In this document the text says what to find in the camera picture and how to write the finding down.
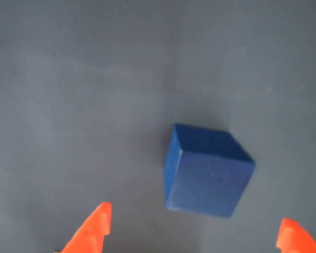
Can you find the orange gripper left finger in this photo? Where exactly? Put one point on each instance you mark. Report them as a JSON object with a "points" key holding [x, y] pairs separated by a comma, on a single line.
{"points": [[90, 234]]}

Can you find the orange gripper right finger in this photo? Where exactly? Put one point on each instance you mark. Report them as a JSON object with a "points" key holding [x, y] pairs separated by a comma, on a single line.
{"points": [[295, 239]]}

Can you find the blue cube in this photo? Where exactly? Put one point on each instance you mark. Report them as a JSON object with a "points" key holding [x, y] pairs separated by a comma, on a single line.
{"points": [[210, 179]]}

